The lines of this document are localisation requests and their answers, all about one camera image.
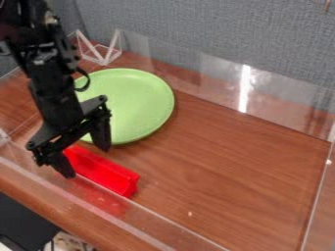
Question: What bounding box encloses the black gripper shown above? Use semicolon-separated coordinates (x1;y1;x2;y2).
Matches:
27;72;111;178

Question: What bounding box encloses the red plastic block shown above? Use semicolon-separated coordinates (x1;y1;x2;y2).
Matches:
64;145;140;198

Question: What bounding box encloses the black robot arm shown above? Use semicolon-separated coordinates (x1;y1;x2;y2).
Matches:
0;0;111;178

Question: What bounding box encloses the green round plate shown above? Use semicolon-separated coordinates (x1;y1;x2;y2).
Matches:
78;68;175;145

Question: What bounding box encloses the black box under table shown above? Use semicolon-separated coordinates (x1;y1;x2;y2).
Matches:
0;193;60;251

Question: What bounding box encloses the black cable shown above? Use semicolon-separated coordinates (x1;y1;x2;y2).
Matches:
72;67;94;93

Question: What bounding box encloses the clear acrylic enclosure wall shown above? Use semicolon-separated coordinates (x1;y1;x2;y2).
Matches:
0;31;335;251

